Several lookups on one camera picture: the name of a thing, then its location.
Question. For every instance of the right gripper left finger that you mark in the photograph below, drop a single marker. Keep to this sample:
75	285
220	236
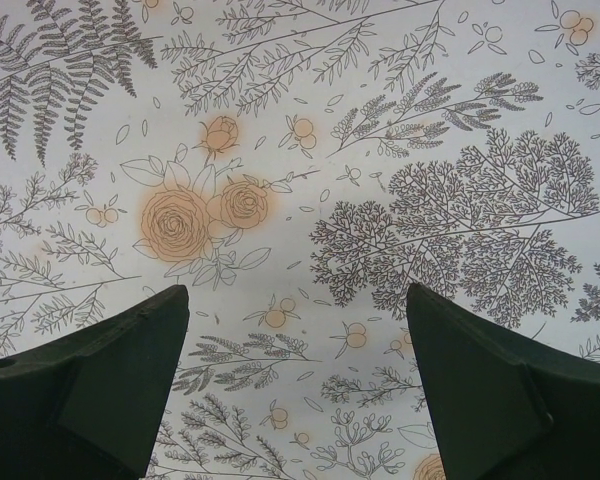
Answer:
89	405

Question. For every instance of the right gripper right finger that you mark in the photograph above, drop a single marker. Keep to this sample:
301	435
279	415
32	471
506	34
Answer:
503	406

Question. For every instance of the floral table mat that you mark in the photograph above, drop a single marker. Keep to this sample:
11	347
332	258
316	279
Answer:
297	165

